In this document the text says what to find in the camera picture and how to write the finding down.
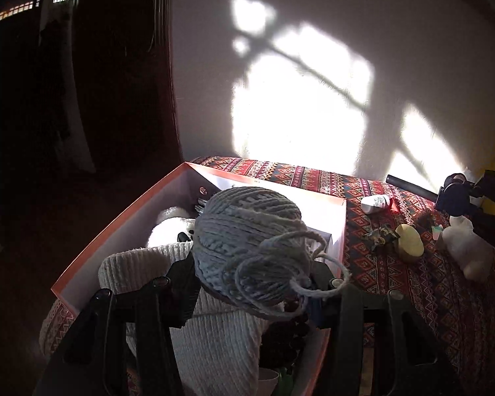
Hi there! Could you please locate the white tube bottle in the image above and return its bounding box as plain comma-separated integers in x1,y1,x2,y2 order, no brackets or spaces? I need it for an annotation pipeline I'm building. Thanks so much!
360,194,392,215

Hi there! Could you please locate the grey yarn ball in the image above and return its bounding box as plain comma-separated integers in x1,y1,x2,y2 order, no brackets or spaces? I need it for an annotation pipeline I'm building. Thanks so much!
191,186,350,321

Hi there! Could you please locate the patterned red bed cloth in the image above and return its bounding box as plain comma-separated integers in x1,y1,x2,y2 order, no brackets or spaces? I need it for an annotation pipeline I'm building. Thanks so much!
36,154,495,396

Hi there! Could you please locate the white knit sock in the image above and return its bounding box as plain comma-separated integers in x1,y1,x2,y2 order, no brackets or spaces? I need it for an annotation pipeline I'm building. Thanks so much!
98,241,269,395

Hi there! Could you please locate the white plush toy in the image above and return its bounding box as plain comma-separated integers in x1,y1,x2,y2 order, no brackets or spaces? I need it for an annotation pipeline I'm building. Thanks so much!
147,207,195,248

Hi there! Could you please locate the brown fuzzy ball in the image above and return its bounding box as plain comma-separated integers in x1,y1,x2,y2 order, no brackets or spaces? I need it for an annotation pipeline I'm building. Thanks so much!
415,210,436,232

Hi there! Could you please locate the pastel eraser toy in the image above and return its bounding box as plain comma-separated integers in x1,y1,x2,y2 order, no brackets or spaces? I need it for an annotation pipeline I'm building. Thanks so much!
431,224,444,241

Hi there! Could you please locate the red paper cone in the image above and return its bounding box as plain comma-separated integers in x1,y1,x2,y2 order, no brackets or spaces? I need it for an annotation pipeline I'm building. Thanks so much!
390,198,401,214

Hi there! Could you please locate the yellow tape roll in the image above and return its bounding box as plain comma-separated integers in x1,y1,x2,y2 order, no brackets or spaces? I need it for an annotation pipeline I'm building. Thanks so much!
395,223,425,262

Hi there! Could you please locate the blue figurine keychain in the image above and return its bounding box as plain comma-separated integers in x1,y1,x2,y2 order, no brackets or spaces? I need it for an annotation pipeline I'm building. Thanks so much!
435,173,480,216

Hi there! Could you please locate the large white plush rabbit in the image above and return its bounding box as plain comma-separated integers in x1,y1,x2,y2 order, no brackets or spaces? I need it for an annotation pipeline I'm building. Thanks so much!
440,216,495,282

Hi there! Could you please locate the orange cardboard box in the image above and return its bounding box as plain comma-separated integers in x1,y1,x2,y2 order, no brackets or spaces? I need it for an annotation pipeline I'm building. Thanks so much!
51,164,346,395

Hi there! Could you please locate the black rod tool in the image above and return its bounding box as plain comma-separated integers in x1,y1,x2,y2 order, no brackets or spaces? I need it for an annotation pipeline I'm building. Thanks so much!
385,174,438,203

